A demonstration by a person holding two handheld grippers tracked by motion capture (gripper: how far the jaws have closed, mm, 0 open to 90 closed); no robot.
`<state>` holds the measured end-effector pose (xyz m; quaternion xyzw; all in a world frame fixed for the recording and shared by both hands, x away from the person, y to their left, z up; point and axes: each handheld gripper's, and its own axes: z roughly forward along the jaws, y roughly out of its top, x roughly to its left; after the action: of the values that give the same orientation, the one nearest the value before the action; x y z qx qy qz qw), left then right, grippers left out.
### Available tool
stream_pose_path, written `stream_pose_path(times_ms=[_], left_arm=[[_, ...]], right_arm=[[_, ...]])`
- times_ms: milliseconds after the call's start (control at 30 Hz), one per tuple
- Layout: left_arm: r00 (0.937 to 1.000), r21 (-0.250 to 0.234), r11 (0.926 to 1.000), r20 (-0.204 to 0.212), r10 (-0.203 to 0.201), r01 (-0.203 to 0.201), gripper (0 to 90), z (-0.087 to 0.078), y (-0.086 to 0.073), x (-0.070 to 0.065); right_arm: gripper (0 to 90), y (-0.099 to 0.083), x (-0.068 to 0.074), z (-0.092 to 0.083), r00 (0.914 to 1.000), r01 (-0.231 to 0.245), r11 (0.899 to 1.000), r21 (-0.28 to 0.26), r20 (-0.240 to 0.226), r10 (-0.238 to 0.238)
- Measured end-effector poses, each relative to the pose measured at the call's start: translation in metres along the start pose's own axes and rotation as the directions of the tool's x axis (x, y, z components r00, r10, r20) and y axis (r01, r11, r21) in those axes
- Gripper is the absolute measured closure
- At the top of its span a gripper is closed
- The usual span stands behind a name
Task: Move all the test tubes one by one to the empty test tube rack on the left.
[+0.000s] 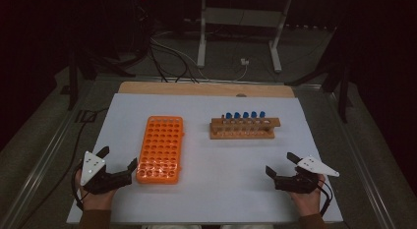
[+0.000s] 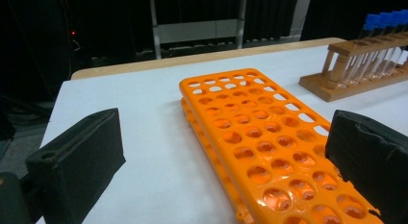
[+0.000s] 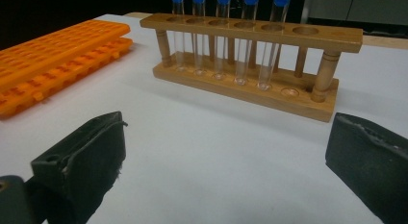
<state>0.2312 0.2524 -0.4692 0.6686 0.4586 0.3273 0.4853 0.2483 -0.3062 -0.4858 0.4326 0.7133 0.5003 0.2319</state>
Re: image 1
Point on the person's left hand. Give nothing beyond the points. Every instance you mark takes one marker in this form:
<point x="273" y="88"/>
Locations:
<point x="96" y="201"/>

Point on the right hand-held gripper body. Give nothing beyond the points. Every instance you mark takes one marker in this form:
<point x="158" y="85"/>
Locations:
<point x="300" y="183"/>

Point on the person's right hand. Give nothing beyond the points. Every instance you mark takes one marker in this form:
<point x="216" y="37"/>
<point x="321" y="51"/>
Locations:
<point x="308" y="202"/>

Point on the black tripod stand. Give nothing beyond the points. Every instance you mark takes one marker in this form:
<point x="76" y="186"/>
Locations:
<point x="343" y="98"/>
<point x="72" y="85"/>

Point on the blue-capped test tube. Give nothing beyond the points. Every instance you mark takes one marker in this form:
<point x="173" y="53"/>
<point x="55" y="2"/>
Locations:
<point x="253" y="114"/>
<point x="245" y="115"/>
<point x="237" y="115"/>
<point x="228" y="115"/>
<point x="262" y="114"/>

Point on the wooden test tube rack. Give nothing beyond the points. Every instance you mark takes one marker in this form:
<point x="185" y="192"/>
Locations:
<point x="242" y="134"/>

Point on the orange plastic test tube rack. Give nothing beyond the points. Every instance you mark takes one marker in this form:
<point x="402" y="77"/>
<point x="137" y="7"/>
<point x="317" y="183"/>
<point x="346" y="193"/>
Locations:
<point x="160" y="150"/>

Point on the white plug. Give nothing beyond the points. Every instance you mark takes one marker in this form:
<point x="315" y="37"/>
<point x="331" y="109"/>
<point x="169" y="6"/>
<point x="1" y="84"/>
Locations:
<point x="244" y="61"/>

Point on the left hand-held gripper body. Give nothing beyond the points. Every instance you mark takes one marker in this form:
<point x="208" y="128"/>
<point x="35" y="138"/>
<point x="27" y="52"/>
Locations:
<point x="93" y="181"/>

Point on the grey metal stand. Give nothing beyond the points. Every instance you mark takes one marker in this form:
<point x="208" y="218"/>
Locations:
<point x="201" y="42"/>

